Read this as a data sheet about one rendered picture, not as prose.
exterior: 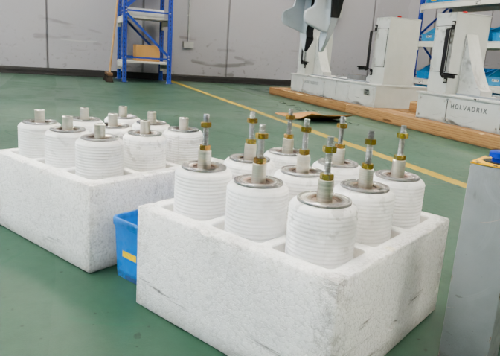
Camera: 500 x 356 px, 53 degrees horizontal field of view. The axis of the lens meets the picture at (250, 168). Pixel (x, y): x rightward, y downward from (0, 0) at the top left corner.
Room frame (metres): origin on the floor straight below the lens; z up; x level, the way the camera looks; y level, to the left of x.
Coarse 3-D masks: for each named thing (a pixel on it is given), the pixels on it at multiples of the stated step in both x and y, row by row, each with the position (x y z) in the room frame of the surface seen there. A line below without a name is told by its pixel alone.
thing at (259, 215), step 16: (240, 192) 0.70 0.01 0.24; (256, 192) 0.70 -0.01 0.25; (272, 192) 0.70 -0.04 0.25; (288, 192) 0.73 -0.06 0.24; (240, 208) 0.70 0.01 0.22; (256, 208) 0.69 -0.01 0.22; (272, 208) 0.70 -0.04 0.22; (240, 224) 0.70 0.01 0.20; (256, 224) 0.69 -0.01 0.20; (272, 224) 0.70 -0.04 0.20; (256, 240) 0.70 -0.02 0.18
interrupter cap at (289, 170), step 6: (282, 168) 0.83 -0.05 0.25; (288, 168) 0.84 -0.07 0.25; (294, 168) 0.85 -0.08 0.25; (312, 168) 0.85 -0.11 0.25; (318, 168) 0.85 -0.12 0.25; (288, 174) 0.81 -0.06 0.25; (294, 174) 0.80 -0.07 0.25; (300, 174) 0.80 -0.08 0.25; (306, 174) 0.80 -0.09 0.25; (312, 174) 0.81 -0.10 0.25; (318, 174) 0.81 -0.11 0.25
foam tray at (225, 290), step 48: (144, 240) 0.79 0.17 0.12; (192, 240) 0.72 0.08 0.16; (240, 240) 0.68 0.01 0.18; (432, 240) 0.80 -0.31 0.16; (144, 288) 0.79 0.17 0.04; (192, 288) 0.72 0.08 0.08; (240, 288) 0.66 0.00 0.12; (288, 288) 0.60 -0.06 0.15; (336, 288) 0.56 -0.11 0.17; (384, 288) 0.67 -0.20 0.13; (432, 288) 0.83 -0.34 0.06; (240, 336) 0.65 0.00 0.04; (288, 336) 0.60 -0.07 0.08; (336, 336) 0.57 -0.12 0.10; (384, 336) 0.68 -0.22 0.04
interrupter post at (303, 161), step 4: (300, 156) 0.82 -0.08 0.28; (304, 156) 0.82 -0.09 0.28; (308, 156) 0.82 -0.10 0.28; (300, 160) 0.82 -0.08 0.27; (304, 160) 0.82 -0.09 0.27; (308, 160) 0.83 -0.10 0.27; (300, 164) 0.82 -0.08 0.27; (304, 164) 0.82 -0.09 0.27; (308, 164) 0.83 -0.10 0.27; (296, 168) 0.83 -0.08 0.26; (300, 168) 0.82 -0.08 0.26; (304, 168) 0.82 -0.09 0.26; (308, 168) 0.83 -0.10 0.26; (300, 172) 0.82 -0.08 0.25; (304, 172) 0.82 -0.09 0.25; (308, 172) 0.83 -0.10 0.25
